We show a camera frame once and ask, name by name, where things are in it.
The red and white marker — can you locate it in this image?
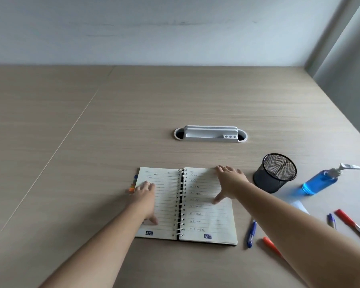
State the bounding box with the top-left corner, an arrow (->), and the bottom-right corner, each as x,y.
334,209 -> 360,245

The blue liquid pump bottle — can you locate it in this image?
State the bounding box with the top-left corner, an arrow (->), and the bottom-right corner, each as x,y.
302,163 -> 360,196

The white desk cable grommet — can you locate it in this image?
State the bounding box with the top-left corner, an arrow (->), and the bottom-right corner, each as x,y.
174,125 -> 248,143

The orange pen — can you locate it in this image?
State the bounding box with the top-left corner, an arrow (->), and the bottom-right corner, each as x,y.
263,236 -> 284,258

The person's right forearm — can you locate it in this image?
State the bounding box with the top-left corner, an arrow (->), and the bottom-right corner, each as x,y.
233,181 -> 360,288

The person's right hand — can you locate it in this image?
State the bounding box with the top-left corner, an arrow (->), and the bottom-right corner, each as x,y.
213,165 -> 250,205

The person's left forearm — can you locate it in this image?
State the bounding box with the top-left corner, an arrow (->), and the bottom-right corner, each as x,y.
39,204 -> 147,288

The spiral lined notebook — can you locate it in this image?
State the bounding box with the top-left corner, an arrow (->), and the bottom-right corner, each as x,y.
134,167 -> 238,246

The white paper sheet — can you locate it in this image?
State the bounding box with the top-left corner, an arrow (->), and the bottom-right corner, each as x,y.
289,200 -> 310,215

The black mesh pen cup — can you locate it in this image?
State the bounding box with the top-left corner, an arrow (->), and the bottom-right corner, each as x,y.
253,153 -> 298,194

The person's left hand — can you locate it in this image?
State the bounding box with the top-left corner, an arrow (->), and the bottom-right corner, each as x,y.
128,181 -> 159,226

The blue ballpoint pen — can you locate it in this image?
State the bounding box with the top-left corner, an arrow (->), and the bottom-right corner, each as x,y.
247,219 -> 257,249

